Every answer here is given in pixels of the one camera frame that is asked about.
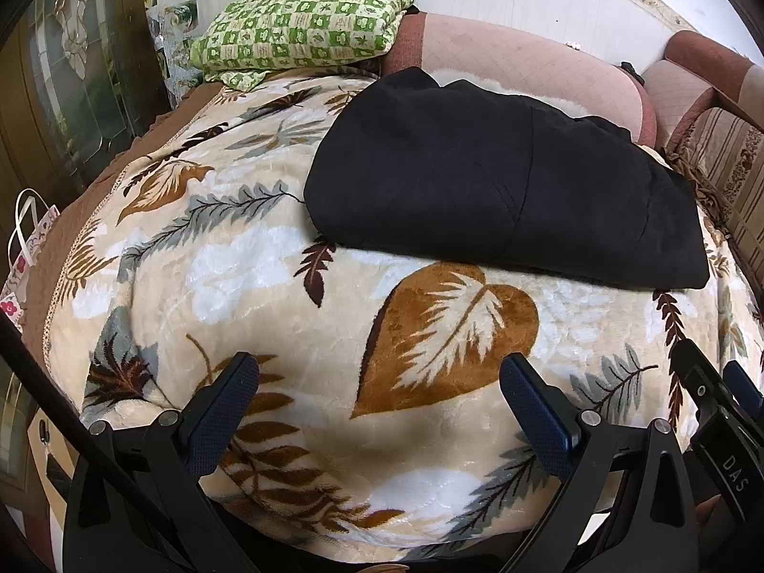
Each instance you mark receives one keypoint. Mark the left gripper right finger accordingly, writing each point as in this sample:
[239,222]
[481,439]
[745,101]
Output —
[624,503]

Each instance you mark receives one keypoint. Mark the floral paper gift bag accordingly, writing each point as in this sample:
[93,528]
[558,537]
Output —
[33,221]

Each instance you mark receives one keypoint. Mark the green checkered folded quilt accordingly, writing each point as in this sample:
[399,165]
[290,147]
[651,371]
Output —
[250,39]

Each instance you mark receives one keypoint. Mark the leaf pattern plush blanket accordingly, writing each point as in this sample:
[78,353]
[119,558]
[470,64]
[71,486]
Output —
[378,430]

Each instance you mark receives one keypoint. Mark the pink headboard cushion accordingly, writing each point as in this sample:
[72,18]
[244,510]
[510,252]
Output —
[695,74]

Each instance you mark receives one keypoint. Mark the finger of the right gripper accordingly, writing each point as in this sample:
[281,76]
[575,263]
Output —
[699,378]
[744,391]

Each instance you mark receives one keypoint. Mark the striped beige cushion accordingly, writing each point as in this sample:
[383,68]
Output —
[722,155]

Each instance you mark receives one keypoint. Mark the floral plastic bag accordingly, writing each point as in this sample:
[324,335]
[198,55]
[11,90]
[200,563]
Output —
[173,26]

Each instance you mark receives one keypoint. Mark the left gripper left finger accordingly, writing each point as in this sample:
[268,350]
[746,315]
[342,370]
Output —
[136,504]

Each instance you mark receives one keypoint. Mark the long pink bolster pillow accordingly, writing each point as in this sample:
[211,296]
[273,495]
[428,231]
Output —
[515,62]

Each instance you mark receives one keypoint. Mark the black coat with fur collar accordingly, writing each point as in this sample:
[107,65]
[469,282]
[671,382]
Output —
[458,173]

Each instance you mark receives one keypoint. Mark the wooden glass wardrobe door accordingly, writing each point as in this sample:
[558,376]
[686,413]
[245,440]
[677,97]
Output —
[79,83]

